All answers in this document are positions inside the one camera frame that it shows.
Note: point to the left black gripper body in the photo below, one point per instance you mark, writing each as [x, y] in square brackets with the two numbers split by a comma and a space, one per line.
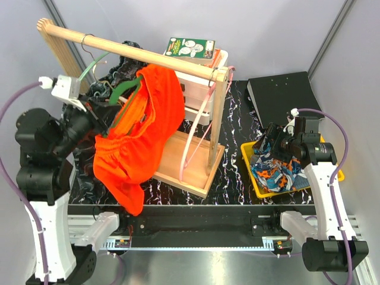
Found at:
[79, 123]

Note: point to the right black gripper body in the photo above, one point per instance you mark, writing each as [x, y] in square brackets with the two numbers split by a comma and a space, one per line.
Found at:
[283, 146]

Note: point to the patterned blue orange shorts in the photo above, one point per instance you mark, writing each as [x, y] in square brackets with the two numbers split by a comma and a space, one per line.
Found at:
[276, 175]

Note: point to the dark green hanger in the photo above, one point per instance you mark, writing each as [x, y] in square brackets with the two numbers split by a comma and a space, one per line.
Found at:
[124, 89]

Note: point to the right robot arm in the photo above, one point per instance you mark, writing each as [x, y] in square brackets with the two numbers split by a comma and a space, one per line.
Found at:
[331, 246]

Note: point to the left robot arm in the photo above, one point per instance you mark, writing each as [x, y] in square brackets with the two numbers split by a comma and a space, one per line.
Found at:
[44, 180]

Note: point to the light green hanger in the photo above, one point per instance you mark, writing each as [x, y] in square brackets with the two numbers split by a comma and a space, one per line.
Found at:
[92, 65]

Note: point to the dark grey patterned shorts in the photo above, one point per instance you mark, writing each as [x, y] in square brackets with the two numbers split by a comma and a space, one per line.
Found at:
[89, 166]

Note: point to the yellow plastic tray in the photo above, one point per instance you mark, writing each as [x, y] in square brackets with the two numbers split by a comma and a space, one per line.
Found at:
[249, 157]

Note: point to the black marbled mat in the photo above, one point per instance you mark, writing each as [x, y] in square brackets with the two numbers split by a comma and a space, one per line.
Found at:
[231, 185]

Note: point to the wooden clothes rack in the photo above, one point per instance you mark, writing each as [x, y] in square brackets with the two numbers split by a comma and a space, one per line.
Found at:
[188, 162]

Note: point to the white drawer unit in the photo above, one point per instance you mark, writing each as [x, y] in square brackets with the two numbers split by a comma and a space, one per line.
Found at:
[195, 90]

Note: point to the orange book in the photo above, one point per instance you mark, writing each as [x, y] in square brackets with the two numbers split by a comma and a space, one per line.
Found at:
[216, 58]

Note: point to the green book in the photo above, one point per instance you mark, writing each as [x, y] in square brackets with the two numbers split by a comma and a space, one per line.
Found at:
[195, 50]

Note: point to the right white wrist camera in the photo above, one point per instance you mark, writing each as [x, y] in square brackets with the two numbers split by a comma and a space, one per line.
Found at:
[292, 121]

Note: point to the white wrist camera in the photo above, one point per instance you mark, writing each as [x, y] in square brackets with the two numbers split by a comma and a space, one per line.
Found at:
[67, 91]
[292, 121]

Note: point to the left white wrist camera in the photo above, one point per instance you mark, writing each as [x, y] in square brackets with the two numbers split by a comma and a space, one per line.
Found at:
[67, 91]

